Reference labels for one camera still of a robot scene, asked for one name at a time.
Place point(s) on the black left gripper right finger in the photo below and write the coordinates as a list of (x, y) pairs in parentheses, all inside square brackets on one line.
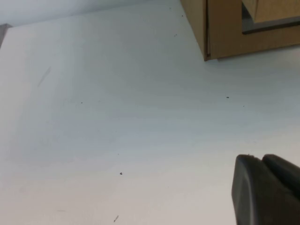
[(286, 171)]

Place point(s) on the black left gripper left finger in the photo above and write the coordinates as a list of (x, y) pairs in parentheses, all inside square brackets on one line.
[(257, 199)]

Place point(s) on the brown windowed cardboard shoe box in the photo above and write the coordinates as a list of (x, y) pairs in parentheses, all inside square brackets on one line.
[(225, 35)]

